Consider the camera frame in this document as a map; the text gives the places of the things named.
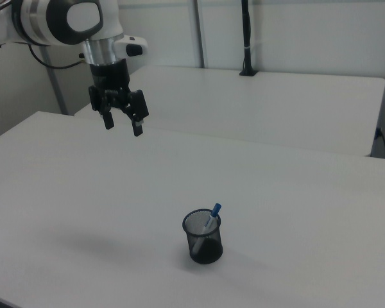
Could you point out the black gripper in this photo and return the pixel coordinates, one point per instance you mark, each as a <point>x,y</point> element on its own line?
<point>110,77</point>

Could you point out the blue and white marker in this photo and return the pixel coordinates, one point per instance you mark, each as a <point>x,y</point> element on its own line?
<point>215,210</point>

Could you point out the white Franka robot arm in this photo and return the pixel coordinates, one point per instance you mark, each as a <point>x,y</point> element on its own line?
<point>51,22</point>

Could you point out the white background table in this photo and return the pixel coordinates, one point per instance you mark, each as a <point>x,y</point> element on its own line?
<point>244,106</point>

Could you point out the black pole with clamp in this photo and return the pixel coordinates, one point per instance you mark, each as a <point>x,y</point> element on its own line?
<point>246,32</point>

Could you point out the black mesh pen cup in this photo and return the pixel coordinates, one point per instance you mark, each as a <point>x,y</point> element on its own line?
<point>208,251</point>

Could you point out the grey slanted partition post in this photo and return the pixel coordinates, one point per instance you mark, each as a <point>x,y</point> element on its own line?
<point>57,90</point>

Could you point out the grey upright partition post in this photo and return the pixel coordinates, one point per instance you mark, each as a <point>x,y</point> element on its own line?
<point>199,32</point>

